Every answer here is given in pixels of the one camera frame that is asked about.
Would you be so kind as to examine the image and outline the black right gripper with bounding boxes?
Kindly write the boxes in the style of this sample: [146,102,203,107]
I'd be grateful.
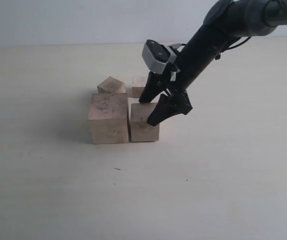
[139,53,215,126]

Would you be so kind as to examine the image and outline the smallest wooden cube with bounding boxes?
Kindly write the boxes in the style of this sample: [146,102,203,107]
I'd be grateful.
[132,76,147,98]

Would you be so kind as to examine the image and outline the second largest wooden cube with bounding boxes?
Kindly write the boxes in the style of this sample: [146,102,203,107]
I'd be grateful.
[129,102,160,143]

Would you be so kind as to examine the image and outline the third largest wooden cube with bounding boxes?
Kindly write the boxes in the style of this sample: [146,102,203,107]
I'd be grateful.
[97,76,126,94]

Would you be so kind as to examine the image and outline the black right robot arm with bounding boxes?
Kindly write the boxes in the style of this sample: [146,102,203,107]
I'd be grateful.
[139,0,287,126]

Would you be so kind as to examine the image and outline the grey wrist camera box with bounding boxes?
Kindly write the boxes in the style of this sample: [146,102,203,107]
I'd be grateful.
[141,39,177,75]

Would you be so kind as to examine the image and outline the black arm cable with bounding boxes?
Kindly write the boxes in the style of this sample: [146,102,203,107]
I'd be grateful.
[215,36,253,61]

